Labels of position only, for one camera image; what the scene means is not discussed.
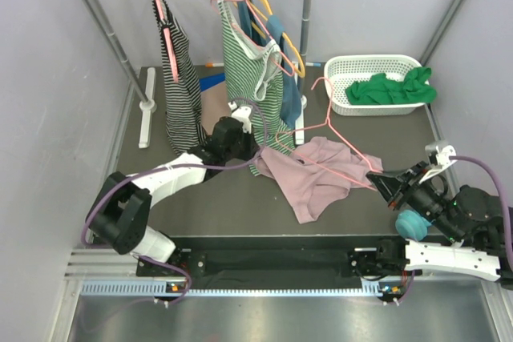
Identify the pink hanger under black top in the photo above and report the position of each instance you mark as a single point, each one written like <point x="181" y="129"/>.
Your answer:
<point x="168" y="41"/>

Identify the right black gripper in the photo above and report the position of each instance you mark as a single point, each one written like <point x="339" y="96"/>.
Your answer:
<point x="407" y="182"/>

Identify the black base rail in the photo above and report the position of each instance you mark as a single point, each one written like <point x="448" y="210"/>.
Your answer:
<point x="287" y="262"/>

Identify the pink hanger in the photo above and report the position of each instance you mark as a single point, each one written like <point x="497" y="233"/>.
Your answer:
<point x="241" y="53"/>
<point x="327" y="123"/>
<point x="168" y="41"/>

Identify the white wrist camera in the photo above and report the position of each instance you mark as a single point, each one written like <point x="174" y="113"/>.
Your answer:
<point x="440" y="155"/>
<point x="243" y="114"/>

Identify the brown cardboard sheet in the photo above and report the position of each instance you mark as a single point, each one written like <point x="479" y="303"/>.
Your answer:
<point x="214" y="102"/>

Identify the green garment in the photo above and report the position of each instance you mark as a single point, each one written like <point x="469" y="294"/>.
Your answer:
<point x="380" y="90"/>

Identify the white slotted cable duct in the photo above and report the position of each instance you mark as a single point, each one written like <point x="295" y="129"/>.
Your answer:
<point x="164" y="289"/>

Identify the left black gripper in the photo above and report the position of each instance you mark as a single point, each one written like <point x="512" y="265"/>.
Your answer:
<point x="252" y="147"/>

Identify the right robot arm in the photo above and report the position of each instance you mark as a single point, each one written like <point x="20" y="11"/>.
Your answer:
<point x="468" y="233"/>

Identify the orange tipped white pen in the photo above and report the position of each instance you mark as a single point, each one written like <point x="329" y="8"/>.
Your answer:
<point x="214" y="64"/>

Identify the green white striped tank top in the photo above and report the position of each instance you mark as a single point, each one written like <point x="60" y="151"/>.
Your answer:
<point x="268" y="97"/>

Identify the black white striped tank top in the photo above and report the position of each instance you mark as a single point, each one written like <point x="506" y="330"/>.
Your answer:
<point x="182" y="96"/>

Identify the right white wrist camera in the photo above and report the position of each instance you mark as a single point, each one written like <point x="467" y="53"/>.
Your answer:
<point x="440" y="155"/>

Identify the blue tank top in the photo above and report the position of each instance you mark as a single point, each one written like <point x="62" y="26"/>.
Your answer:
<point x="291" y="104"/>

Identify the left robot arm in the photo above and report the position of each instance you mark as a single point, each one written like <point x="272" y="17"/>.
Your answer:
<point x="119" y="216"/>

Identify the pink hanger under green top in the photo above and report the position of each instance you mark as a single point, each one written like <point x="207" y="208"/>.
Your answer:
<point x="241" y="53"/>

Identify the yellow hanger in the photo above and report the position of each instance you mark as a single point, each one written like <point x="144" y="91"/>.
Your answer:
<point x="267" y="24"/>

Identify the white plastic basket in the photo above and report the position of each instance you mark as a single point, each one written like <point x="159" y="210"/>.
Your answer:
<point x="343" y="71"/>

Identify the pink tank top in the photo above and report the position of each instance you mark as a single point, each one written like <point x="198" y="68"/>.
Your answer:
<point x="317" y="174"/>

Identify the blue flat object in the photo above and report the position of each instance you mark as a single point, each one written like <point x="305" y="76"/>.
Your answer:
<point x="211" y="81"/>

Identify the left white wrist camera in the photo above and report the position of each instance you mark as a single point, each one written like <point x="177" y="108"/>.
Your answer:
<point x="243" y="114"/>

